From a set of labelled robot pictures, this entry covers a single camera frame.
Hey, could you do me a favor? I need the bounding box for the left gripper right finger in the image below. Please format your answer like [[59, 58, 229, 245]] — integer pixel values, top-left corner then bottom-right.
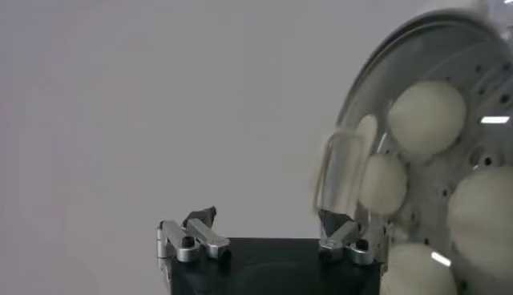
[[317, 208, 389, 267]]

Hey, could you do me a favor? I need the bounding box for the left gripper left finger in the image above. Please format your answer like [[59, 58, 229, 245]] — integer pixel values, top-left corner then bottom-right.
[[156, 206, 232, 281]]

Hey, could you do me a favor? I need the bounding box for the glass lid with cream handle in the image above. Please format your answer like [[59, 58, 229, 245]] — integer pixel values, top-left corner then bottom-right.
[[311, 7, 513, 295]]

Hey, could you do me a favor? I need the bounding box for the white steamed baozi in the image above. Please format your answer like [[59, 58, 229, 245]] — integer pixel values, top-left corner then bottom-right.
[[380, 242, 458, 295], [359, 153, 409, 216], [387, 79, 467, 156], [446, 166, 513, 277]]

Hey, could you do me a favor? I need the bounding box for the perforated steel steamer basket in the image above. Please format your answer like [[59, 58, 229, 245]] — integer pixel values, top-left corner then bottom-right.
[[336, 10, 513, 295]]

